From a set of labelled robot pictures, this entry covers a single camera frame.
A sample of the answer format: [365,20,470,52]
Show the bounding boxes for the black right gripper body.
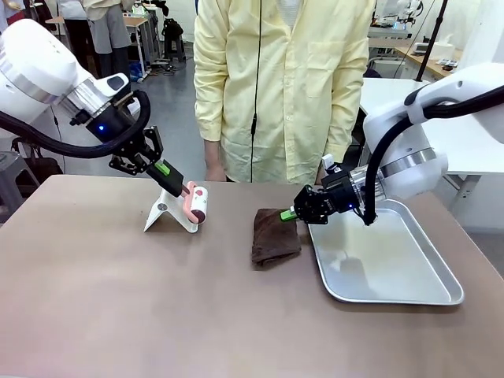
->
[314,167,365,217]

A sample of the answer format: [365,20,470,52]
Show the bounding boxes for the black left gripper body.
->
[86,94,155,158]

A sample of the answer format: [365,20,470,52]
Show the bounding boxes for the brown cloth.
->
[250,207,304,272]

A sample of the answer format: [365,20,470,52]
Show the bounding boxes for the pink white lint roller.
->
[180,180,211,225]

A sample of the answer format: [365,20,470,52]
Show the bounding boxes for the person left forearm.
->
[322,58,371,158]

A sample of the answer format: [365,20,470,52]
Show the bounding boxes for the person right forearm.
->
[193,50,232,158]

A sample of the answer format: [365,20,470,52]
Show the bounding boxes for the person right hand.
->
[204,155,229,183]

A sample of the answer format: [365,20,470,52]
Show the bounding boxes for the white folded stand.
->
[143,187,202,235]

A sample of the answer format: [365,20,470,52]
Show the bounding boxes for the blue bag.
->
[128,61,146,83]

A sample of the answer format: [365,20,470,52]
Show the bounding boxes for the black bag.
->
[11,137,65,187]

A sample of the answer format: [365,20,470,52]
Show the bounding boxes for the silver metal tray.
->
[305,198,465,306]

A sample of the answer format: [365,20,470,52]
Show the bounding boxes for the person in grey apron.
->
[84,0,133,80]

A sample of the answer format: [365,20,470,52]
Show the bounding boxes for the person in black trousers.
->
[57,0,99,78]

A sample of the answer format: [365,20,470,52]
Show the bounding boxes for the wooden top desk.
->
[124,14,155,80]

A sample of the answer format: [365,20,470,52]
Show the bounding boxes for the black stool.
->
[161,17,187,63]

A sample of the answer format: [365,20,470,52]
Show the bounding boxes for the person in yellow shirt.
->
[192,0,377,186]

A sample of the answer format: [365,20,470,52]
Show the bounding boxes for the wooden counter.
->
[393,45,460,82]

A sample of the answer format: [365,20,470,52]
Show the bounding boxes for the black tripod pole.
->
[415,0,450,83]

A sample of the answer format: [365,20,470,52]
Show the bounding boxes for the white tissue box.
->
[435,33,455,61]

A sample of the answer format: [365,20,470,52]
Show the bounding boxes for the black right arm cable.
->
[361,96,489,228]

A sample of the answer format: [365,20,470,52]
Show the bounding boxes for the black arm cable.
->
[361,96,489,228]
[0,89,153,159]

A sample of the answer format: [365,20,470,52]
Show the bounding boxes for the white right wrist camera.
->
[321,154,343,175]

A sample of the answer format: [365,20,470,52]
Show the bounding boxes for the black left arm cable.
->
[0,89,153,159]

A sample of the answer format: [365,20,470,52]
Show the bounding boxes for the black lavalier microphone cable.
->
[250,0,264,184]

